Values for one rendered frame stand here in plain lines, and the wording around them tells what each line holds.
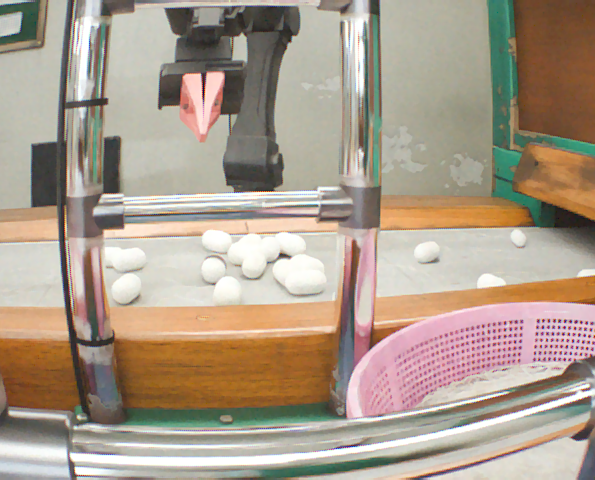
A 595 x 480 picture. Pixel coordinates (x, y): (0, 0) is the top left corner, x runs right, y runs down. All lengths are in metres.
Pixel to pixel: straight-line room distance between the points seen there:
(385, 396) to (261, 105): 0.72
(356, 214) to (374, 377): 0.09
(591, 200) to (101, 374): 0.53
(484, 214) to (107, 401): 0.60
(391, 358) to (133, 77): 2.35
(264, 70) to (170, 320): 0.69
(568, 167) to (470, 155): 2.16
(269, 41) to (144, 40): 1.62
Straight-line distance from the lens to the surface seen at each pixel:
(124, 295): 0.49
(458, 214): 0.82
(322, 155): 2.67
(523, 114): 0.93
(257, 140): 0.98
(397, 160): 2.75
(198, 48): 0.73
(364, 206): 0.34
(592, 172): 0.70
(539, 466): 0.30
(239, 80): 0.73
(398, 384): 0.36
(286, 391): 0.39
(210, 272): 0.54
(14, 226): 0.75
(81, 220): 0.32
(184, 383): 0.38
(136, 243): 0.70
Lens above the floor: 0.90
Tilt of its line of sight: 13 degrees down
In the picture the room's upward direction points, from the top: 1 degrees clockwise
